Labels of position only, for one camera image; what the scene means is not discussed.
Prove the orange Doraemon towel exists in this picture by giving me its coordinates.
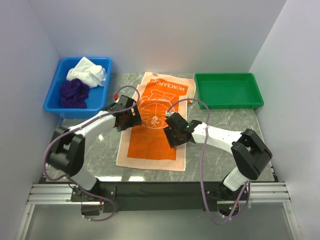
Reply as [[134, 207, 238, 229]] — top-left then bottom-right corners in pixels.
[[116, 72, 196, 172]]

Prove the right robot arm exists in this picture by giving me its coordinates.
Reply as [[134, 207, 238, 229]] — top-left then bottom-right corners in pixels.
[[163, 112, 273, 200]]

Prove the blue plastic bin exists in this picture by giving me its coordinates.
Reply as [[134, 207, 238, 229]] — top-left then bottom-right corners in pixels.
[[43, 57, 112, 119]]

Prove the green plastic tray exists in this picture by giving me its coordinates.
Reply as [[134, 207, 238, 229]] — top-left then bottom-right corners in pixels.
[[194, 72, 264, 110]]

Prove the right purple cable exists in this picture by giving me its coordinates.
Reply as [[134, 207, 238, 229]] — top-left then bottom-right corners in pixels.
[[166, 98, 251, 226]]

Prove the white towel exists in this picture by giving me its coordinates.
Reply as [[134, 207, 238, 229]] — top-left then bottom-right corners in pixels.
[[66, 57, 107, 88]]

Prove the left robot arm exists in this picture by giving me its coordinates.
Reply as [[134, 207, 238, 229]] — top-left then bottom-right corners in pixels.
[[44, 95, 142, 201]]

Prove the purple towel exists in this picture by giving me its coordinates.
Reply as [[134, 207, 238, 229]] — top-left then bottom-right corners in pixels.
[[59, 78, 90, 109]]

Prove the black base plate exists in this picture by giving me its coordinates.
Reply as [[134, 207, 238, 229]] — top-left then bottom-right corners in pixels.
[[70, 181, 248, 214]]

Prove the aluminium mounting rail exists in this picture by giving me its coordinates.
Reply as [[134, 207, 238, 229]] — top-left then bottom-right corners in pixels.
[[27, 182, 291, 205]]

